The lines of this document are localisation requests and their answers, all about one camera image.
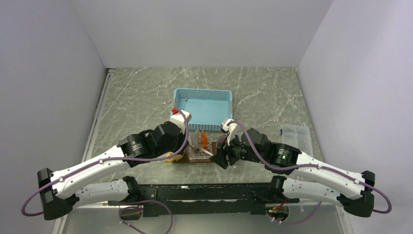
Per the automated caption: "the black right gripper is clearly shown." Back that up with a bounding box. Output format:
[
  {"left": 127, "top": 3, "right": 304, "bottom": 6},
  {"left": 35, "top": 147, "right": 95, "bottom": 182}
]
[{"left": 209, "top": 130, "right": 265, "bottom": 169}]

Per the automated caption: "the yellow ceramic mug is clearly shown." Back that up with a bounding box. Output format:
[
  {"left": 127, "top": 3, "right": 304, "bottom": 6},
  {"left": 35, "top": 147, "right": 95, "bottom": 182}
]
[{"left": 164, "top": 155, "right": 183, "bottom": 163}]

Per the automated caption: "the brown oval wooden tray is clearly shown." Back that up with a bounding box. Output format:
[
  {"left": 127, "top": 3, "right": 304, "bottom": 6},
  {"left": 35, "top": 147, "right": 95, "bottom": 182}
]
[{"left": 173, "top": 151, "right": 237, "bottom": 164}]

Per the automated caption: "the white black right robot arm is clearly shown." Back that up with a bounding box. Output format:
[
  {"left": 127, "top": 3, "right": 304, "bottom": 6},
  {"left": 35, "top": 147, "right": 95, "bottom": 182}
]
[{"left": 210, "top": 129, "right": 375, "bottom": 217}]

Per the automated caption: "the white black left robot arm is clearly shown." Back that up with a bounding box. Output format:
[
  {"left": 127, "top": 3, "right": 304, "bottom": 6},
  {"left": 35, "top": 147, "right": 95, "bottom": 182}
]
[{"left": 38, "top": 121, "right": 188, "bottom": 220}]

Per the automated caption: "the light blue plastic basket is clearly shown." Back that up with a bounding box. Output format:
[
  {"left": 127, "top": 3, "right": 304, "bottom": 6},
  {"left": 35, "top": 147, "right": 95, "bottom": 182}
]
[{"left": 173, "top": 88, "right": 233, "bottom": 132}]

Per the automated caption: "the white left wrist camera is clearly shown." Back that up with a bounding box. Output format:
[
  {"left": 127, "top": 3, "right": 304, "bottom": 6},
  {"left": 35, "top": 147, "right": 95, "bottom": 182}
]
[{"left": 169, "top": 107, "right": 192, "bottom": 133}]

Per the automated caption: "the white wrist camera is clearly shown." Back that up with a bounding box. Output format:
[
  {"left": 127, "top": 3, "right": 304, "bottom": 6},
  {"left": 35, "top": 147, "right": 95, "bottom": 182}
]
[
  {"left": 221, "top": 117, "right": 239, "bottom": 145},
  {"left": 169, "top": 107, "right": 192, "bottom": 133}
]

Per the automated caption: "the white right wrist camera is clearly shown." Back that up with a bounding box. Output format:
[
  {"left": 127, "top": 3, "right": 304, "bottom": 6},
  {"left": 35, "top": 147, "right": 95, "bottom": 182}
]
[{"left": 221, "top": 117, "right": 239, "bottom": 145}]

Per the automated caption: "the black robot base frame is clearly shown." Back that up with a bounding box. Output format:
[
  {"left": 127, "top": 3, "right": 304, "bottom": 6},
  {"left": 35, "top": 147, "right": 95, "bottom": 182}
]
[{"left": 108, "top": 182, "right": 299, "bottom": 217}]

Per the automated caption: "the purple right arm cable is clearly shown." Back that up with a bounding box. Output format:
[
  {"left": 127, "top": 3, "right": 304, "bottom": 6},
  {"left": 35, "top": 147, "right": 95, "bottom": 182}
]
[{"left": 229, "top": 120, "right": 393, "bottom": 226}]

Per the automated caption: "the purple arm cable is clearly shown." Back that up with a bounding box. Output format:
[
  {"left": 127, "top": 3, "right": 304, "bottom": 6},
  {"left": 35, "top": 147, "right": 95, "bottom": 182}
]
[
  {"left": 229, "top": 120, "right": 393, "bottom": 226},
  {"left": 20, "top": 110, "right": 189, "bottom": 234}
]

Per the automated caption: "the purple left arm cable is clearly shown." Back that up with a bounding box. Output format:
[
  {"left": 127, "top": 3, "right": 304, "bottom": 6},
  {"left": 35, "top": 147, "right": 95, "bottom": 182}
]
[{"left": 20, "top": 110, "right": 189, "bottom": 234}]

